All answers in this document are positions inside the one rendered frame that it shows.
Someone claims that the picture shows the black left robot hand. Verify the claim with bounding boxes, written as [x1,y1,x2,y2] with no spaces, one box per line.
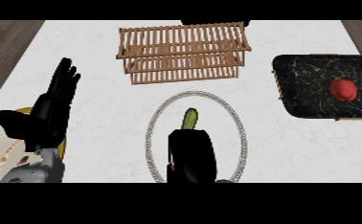
[0,56,83,153]

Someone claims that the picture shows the red bell pepper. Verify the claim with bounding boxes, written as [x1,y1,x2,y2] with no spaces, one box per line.
[328,76,359,102]

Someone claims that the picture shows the black marble cutting board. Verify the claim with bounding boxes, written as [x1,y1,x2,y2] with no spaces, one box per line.
[270,53,362,122]

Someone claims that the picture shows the wooden slatted tiered shelf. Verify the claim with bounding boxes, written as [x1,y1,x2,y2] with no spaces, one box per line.
[115,20,253,86]

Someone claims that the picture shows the green cucumber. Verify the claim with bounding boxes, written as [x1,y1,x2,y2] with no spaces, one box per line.
[180,107,199,130]

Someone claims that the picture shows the white oval beaded-rim placemat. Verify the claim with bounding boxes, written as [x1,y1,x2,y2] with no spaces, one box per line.
[145,90,248,184]

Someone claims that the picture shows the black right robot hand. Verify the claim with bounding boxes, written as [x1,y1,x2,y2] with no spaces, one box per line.
[165,128,219,184]

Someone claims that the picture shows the yellow-rimmed pale plate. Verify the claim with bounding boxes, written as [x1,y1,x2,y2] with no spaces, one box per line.
[0,106,68,175]

